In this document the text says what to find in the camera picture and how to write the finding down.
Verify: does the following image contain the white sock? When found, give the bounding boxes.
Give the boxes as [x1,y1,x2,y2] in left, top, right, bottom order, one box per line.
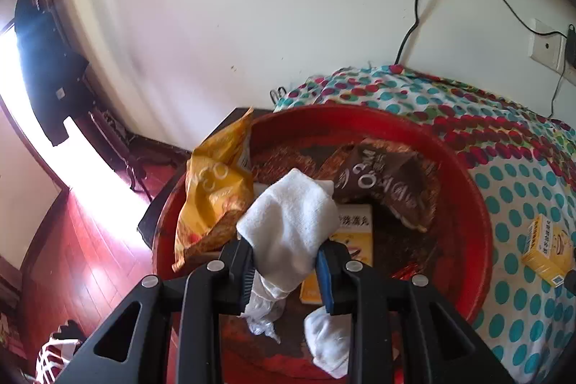
[237,168,340,295]
[303,306,351,379]

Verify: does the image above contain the white tissue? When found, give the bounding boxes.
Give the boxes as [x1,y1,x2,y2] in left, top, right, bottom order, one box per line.
[241,272,288,344]

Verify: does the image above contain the yellow lips medicine box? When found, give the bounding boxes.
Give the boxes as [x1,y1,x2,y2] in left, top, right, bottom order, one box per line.
[300,204,373,306]

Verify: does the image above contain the yellow snack bag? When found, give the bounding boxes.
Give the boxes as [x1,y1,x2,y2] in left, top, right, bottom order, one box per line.
[172,109,255,272]

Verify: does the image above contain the brown snack bag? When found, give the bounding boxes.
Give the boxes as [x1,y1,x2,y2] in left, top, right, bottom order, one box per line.
[315,138,440,233]

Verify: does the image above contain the red round tray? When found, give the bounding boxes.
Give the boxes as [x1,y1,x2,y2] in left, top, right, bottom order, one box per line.
[176,105,507,383]

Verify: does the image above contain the polka dot cloth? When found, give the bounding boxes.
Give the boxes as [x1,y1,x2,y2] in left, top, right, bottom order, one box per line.
[274,65,575,383]

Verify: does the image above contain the black hanging clothes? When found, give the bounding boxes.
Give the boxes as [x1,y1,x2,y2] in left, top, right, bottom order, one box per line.
[14,0,96,146]

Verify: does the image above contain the black power adapter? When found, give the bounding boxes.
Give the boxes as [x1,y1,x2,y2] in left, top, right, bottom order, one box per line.
[564,24,576,68]

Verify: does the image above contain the white wall socket panel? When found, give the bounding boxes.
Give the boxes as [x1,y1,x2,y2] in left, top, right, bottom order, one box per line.
[528,33,575,85]

